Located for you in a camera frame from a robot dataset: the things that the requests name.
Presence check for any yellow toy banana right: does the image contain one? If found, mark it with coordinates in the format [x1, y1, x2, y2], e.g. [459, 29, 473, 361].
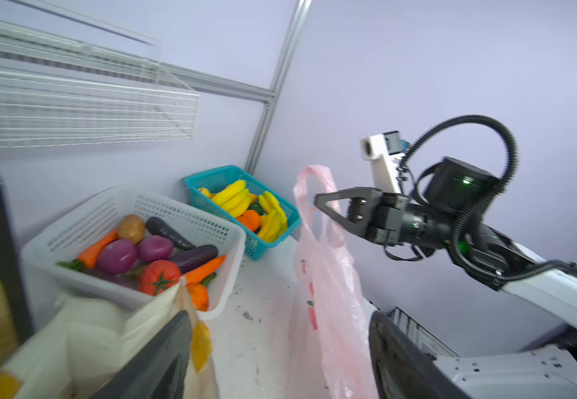
[258, 191, 288, 244]

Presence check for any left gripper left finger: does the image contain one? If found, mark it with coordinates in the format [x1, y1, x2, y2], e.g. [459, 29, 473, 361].
[93, 311, 192, 399]

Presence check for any purple toy onion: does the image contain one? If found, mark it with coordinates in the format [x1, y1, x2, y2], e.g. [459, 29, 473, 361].
[137, 235, 175, 263]
[95, 239, 138, 274]

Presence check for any orange toy carrot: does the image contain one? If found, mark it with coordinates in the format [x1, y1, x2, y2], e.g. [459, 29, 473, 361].
[183, 255, 226, 285]

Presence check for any pink plastic grocery bag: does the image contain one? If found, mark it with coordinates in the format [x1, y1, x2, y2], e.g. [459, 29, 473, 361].
[293, 166, 378, 398]

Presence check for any yellow toy banana bunch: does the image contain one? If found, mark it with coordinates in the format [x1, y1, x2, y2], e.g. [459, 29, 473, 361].
[212, 180, 251, 218]

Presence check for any white plastic basket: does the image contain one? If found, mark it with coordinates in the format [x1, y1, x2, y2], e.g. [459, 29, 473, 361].
[21, 186, 245, 321]

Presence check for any white wire wall basket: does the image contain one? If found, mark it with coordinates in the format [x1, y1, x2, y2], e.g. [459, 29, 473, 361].
[0, 22, 200, 148]

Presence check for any white canvas tote bag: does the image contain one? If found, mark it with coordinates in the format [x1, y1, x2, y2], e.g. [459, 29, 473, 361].
[0, 284, 219, 398]

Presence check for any purple toy onion right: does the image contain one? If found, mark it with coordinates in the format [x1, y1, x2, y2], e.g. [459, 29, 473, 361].
[137, 235, 175, 263]

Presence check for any purple toy onion left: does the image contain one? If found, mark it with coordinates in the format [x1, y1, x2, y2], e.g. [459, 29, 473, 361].
[95, 239, 138, 274]

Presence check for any brown toy potato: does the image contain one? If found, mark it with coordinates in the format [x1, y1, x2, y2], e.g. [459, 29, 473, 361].
[117, 214, 145, 244]

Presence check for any red toy tomato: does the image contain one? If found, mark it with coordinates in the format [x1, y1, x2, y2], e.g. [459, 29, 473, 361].
[139, 260, 181, 296]

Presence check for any teal plastic basket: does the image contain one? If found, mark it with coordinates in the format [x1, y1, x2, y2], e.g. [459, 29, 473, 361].
[184, 166, 301, 260]

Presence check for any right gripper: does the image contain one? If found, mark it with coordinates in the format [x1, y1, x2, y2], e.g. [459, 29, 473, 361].
[314, 187, 451, 249]

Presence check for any dark toy cucumber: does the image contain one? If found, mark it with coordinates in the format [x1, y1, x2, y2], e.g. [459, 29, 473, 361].
[145, 216, 195, 251]

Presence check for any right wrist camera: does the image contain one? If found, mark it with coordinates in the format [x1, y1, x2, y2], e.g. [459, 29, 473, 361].
[361, 131, 408, 194]

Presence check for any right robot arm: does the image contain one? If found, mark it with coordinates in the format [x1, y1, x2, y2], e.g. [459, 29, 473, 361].
[314, 115, 577, 398]

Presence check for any toy orange fruit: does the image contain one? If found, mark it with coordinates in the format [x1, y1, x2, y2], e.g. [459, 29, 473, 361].
[237, 209, 261, 234]

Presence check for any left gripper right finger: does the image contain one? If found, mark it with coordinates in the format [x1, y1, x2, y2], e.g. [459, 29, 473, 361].
[368, 311, 467, 398]

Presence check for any purple toy eggplant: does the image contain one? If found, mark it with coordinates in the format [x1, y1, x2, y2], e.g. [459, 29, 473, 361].
[169, 244, 218, 274]

